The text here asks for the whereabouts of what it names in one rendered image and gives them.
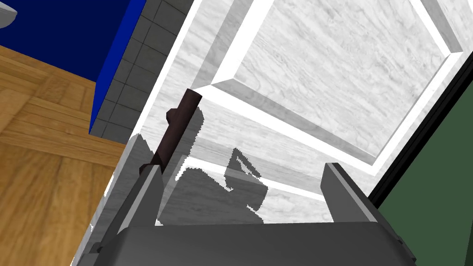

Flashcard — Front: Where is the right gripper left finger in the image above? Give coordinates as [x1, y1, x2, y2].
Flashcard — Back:
[99, 164, 164, 248]

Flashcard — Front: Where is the dark brown bar handle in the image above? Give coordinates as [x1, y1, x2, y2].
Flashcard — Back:
[139, 88, 203, 176]

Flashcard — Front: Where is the white marbled cupboard door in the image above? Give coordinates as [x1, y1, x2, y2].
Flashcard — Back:
[72, 0, 473, 266]

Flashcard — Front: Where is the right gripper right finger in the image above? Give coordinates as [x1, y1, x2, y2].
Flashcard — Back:
[320, 162, 378, 224]

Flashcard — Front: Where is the blue cabinet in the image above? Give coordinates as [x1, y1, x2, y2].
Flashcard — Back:
[0, 0, 147, 134]

